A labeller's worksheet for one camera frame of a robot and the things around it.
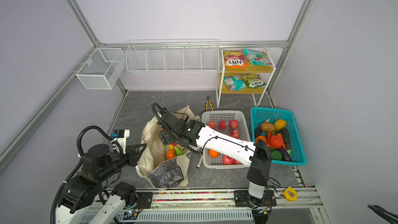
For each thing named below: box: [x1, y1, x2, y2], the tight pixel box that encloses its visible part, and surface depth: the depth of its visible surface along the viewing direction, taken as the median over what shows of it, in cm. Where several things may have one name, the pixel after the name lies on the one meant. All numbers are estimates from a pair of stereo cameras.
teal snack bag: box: [223, 75, 247, 92], surface depth 101 cm
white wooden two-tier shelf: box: [216, 48, 277, 108], surface depth 91 cm
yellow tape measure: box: [282, 185, 298, 202], surface depth 75 cm
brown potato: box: [260, 121, 275, 133], surface depth 94 cm
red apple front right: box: [230, 157, 244, 165], surface depth 82 cm
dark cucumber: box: [280, 127, 291, 151], surface depth 91 cm
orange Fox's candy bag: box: [223, 50, 249, 69], surface depth 88 cm
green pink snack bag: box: [243, 49, 273, 66], surface depth 88 cm
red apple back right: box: [229, 119, 239, 130], surface depth 98 cm
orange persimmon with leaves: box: [166, 148, 177, 160], surface depth 85 cm
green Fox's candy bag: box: [240, 73, 267, 89], surface depth 103 cm
